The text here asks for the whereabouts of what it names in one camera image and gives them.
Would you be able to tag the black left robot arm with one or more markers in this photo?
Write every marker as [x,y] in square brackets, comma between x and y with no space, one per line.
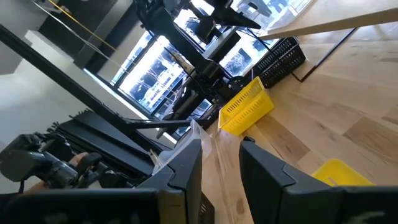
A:
[174,40]

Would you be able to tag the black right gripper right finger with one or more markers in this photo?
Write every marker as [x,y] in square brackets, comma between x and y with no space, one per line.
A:
[280,193]

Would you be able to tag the wooden shelf with black legs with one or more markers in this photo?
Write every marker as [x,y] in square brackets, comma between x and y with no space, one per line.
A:
[342,15]

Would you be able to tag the black plastic basket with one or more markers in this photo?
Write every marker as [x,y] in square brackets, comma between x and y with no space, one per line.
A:
[280,65]
[207,211]

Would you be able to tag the person's hand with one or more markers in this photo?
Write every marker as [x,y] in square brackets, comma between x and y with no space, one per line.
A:
[77,159]

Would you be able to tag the clear plastic basket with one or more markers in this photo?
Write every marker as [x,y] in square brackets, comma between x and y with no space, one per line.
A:
[174,149]

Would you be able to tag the yellow plastic basket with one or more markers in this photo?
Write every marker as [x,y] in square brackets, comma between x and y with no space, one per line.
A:
[245,105]
[342,174]

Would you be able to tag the black ribbed panel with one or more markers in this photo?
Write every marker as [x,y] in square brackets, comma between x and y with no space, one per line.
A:
[102,140]

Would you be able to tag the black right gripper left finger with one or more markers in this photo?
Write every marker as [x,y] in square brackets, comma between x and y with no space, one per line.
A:
[183,174]

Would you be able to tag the black aluminium table frame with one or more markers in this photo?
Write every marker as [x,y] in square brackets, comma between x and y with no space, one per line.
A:
[62,77]

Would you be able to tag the large glass window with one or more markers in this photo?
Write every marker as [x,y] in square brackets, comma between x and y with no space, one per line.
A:
[149,74]

